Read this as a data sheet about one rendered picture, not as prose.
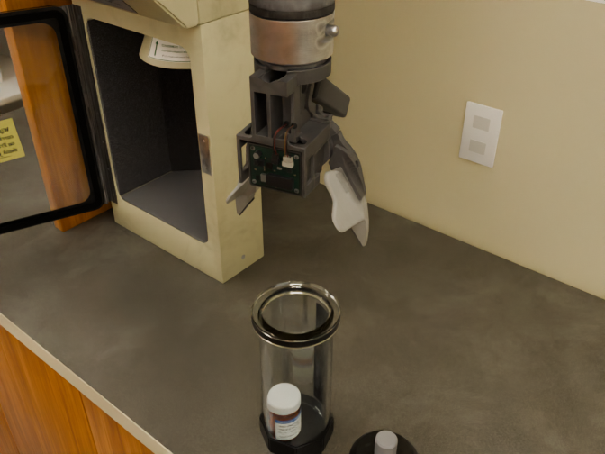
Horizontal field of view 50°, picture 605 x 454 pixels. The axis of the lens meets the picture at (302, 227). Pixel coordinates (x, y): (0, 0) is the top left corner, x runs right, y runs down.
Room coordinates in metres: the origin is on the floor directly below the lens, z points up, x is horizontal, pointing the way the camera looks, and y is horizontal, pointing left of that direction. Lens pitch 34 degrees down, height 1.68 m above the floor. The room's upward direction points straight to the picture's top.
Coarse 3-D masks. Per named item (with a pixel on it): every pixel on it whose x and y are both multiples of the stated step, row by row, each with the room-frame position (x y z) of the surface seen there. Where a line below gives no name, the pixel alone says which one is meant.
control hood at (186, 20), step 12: (132, 0) 0.91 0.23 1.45; (144, 0) 0.88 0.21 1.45; (156, 0) 0.86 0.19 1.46; (168, 0) 0.87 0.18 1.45; (180, 0) 0.89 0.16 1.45; (192, 0) 0.90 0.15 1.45; (132, 12) 0.96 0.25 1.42; (144, 12) 0.93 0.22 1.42; (156, 12) 0.90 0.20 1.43; (168, 12) 0.87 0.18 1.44; (180, 12) 0.89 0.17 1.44; (192, 12) 0.90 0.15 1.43; (180, 24) 0.89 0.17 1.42; (192, 24) 0.90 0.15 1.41
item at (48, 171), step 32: (0, 32) 1.04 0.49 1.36; (32, 32) 1.06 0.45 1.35; (0, 64) 1.03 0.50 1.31; (32, 64) 1.06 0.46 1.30; (0, 96) 1.03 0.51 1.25; (32, 96) 1.05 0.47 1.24; (64, 96) 1.08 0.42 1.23; (0, 128) 1.02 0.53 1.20; (32, 128) 1.05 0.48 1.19; (64, 128) 1.07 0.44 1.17; (0, 160) 1.01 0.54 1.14; (32, 160) 1.04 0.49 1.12; (64, 160) 1.07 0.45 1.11; (96, 160) 1.09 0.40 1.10; (0, 192) 1.01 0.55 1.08; (32, 192) 1.03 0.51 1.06; (64, 192) 1.06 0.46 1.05
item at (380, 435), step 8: (368, 432) 0.56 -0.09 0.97; (376, 432) 0.55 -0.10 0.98; (384, 432) 0.53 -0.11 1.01; (392, 432) 0.53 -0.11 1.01; (360, 440) 0.54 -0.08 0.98; (368, 440) 0.54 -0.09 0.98; (376, 440) 0.52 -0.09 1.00; (384, 440) 0.52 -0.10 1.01; (392, 440) 0.52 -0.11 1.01; (400, 440) 0.54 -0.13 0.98; (408, 440) 0.55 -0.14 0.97; (352, 448) 0.54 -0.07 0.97; (360, 448) 0.53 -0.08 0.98; (368, 448) 0.53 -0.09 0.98; (376, 448) 0.52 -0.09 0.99; (384, 448) 0.51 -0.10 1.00; (392, 448) 0.51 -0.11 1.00; (400, 448) 0.53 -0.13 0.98; (408, 448) 0.53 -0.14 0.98
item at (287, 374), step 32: (288, 288) 0.63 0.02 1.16; (320, 288) 0.63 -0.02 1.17; (256, 320) 0.57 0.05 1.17; (288, 320) 0.63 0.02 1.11; (320, 320) 0.61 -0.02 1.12; (288, 352) 0.54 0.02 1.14; (320, 352) 0.55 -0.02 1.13; (288, 384) 0.54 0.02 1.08; (320, 384) 0.55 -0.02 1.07; (288, 416) 0.54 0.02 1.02; (320, 416) 0.55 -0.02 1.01
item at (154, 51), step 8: (144, 40) 1.05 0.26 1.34; (152, 40) 1.03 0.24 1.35; (160, 40) 1.02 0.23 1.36; (144, 48) 1.04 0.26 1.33; (152, 48) 1.02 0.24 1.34; (160, 48) 1.01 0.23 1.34; (168, 48) 1.00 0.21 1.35; (176, 48) 1.00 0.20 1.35; (144, 56) 1.03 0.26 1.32; (152, 56) 1.01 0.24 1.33; (160, 56) 1.00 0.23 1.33; (168, 56) 1.00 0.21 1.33; (176, 56) 1.00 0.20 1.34; (184, 56) 1.00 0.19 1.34; (152, 64) 1.01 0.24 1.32; (160, 64) 1.00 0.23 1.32; (168, 64) 1.00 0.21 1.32; (176, 64) 0.99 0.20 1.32; (184, 64) 0.99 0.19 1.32
